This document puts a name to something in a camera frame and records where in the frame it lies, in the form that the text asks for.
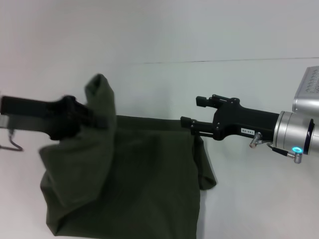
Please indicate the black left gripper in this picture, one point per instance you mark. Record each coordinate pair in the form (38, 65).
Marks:
(37, 112)

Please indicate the silver vented wrist camera box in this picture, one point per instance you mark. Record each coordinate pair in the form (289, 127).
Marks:
(309, 92)

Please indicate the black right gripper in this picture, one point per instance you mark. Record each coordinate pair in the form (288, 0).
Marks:
(246, 122)

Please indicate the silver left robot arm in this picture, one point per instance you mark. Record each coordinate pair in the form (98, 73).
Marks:
(3, 122)

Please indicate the dark green FREE print t-shirt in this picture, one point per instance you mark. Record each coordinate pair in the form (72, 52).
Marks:
(124, 174)

